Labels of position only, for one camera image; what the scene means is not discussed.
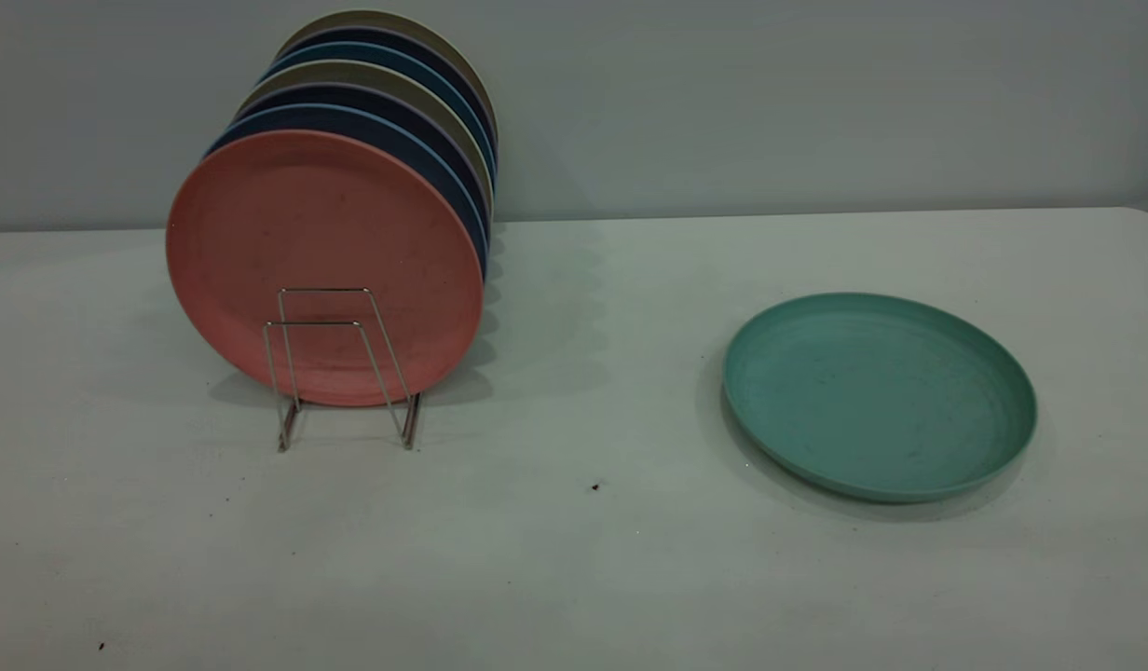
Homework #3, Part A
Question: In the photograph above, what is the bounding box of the green round plate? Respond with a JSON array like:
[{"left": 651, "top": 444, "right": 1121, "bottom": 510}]
[{"left": 722, "top": 292, "right": 1038, "bottom": 505}]

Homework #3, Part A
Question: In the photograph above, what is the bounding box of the navy plate purple rim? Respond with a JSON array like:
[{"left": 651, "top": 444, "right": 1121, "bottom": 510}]
[
  {"left": 233, "top": 82, "right": 494, "bottom": 225},
  {"left": 274, "top": 25, "right": 499, "bottom": 150}
]

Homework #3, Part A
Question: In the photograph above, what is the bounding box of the pink round plate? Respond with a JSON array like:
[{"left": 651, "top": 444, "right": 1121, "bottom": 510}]
[{"left": 166, "top": 129, "right": 485, "bottom": 408}]

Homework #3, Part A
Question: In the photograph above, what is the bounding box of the metal wire plate rack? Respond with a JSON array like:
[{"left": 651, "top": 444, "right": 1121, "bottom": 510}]
[{"left": 262, "top": 287, "right": 422, "bottom": 454}]

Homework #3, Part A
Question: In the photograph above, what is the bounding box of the navy plate light blue rim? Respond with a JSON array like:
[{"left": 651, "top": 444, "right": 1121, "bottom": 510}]
[{"left": 204, "top": 103, "right": 491, "bottom": 282}]

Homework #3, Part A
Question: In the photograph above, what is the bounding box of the teal blue round plate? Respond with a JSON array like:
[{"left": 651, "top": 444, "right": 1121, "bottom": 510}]
[{"left": 259, "top": 41, "right": 498, "bottom": 178}]

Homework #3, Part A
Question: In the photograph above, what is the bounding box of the beige round plate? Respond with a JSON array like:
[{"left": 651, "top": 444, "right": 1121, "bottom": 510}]
[
  {"left": 236, "top": 60, "right": 495, "bottom": 201},
  {"left": 276, "top": 9, "right": 499, "bottom": 141}
]

